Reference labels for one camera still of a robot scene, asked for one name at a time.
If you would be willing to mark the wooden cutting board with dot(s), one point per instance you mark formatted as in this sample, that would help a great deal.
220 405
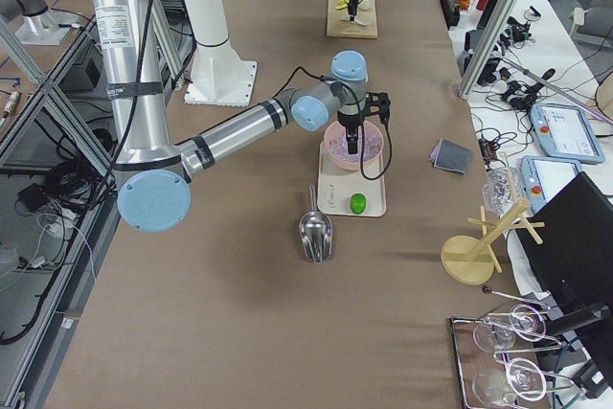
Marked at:
337 26

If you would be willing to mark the wine glass rack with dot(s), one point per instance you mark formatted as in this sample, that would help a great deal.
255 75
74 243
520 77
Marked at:
495 360

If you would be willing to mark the wooden mug tree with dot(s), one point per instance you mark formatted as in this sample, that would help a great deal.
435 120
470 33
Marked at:
472 261

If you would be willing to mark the mint green bowl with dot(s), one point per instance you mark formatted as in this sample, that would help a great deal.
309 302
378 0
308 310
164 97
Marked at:
337 82

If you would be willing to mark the grey folded cloth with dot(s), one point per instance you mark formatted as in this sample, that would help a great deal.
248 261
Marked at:
452 157

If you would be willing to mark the black monitor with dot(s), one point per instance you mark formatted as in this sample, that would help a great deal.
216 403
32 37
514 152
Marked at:
574 260

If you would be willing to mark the blue teach pendant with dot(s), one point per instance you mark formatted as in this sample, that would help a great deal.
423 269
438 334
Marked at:
544 177
564 132

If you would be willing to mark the aluminium frame post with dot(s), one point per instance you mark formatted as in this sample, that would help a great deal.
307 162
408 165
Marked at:
497 21

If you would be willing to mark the white camera pillar base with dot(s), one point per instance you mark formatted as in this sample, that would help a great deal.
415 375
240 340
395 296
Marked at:
218 75

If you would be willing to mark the beige serving tray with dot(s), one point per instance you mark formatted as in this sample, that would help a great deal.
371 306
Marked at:
336 187

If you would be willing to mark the metal ice scoop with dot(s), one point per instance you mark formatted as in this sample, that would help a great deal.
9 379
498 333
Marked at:
315 229

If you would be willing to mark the pile of clear ice cubes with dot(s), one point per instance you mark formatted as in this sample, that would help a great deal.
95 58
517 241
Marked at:
370 142

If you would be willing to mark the clear glass mug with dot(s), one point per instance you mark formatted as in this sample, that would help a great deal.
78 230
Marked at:
502 188

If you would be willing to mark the white ceramic spoon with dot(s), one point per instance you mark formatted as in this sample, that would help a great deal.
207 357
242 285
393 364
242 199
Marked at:
359 22

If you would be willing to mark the green lime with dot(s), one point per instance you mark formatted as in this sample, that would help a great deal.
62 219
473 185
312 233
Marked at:
358 203

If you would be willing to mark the pink bowl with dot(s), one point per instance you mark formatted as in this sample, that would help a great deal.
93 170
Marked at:
351 166

